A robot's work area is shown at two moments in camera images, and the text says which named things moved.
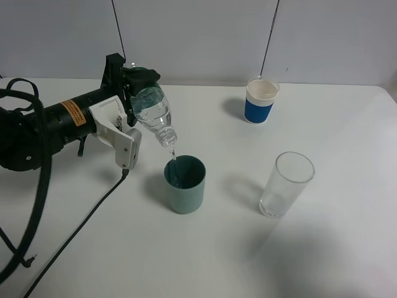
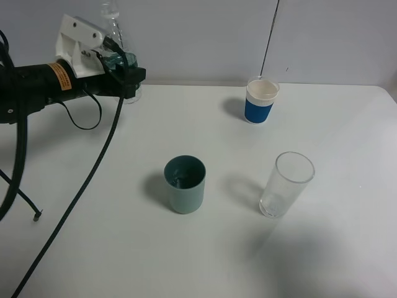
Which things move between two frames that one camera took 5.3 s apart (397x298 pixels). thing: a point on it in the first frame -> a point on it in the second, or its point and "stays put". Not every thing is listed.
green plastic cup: [185, 177] stays put
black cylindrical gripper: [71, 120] -> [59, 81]
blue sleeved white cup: [261, 93] stays put
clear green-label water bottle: [151, 107] -> [113, 28]
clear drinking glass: [291, 173] stays put
